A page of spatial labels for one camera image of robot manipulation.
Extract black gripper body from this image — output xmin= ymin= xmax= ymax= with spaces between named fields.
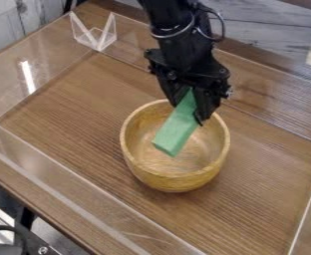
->
xmin=145 ymin=29 xmax=230 ymax=99

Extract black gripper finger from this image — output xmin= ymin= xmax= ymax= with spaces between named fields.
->
xmin=157 ymin=76 xmax=188 ymax=107
xmin=192 ymin=88 xmax=220 ymax=125

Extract green rectangular block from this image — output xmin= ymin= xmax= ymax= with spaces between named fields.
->
xmin=152 ymin=91 xmax=198 ymax=157

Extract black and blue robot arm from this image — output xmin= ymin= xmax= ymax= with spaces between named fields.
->
xmin=137 ymin=0 xmax=231 ymax=125

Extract brown wooden bowl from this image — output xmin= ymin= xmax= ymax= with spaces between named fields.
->
xmin=120 ymin=100 xmax=231 ymax=192

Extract clear acrylic corner bracket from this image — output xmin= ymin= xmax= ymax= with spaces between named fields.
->
xmin=69 ymin=12 xmax=117 ymax=52

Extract black cable under table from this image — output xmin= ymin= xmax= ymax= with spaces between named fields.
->
xmin=0 ymin=225 xmax=30 ymax=255

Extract black table leg bracket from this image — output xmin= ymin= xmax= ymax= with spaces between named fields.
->
xmin=14 ymin=207 xmax=63 ymax=255

